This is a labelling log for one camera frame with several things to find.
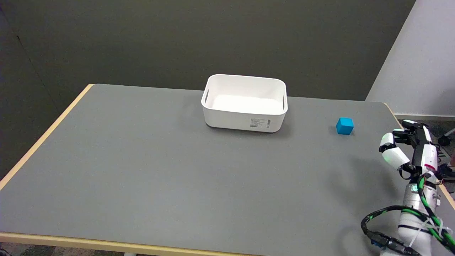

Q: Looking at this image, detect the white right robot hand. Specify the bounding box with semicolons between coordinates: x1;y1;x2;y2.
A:
379;119;438;180

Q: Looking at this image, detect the blue wooden cube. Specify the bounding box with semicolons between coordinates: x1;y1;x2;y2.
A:
336;117;354;135

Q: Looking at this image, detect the black chair caster wheel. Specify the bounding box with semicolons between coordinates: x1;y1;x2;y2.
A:
438;129;455;146

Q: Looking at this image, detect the dark shoe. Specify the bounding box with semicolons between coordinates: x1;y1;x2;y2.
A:
438;164;455;179

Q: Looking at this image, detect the white plastic storage bin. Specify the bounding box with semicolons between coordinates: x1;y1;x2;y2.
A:
201;74;288;133

